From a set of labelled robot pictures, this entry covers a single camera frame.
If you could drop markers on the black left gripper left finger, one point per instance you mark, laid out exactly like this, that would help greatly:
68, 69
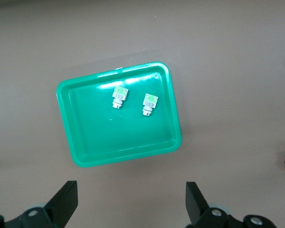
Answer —
64, 202

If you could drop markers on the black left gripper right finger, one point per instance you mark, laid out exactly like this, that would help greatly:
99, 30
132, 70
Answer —
197, 206

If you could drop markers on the green push button switch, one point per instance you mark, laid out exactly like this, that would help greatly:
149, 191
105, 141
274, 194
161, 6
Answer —
150, 103
120, 96

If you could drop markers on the green plastic tray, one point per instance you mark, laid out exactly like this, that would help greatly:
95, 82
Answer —
123, 137

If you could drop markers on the brown table cover sheet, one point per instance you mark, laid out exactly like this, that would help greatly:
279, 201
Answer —
38, 47

